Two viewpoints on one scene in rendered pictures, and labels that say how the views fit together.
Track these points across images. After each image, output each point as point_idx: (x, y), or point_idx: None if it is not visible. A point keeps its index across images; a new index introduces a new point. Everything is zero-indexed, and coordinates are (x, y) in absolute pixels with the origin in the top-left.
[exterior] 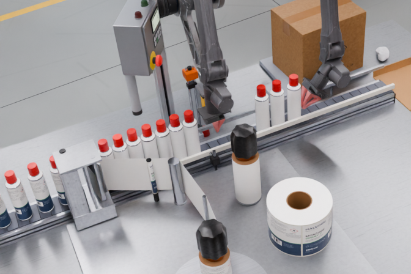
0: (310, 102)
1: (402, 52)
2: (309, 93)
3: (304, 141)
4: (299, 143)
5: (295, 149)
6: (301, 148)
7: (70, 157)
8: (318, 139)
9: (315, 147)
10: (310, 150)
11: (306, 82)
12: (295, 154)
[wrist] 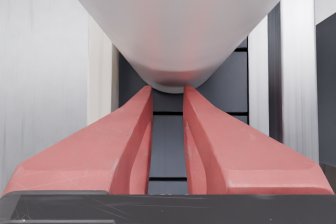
0: (133, 177)
1: None
2: (15, 176)
3: (70, 65)
4: (71, 38)
5: (44, 0)
6: (36, 29)
7: None
8: (47, 132)
9: (10, 89)
10: (1, 55)
11: None
12: None
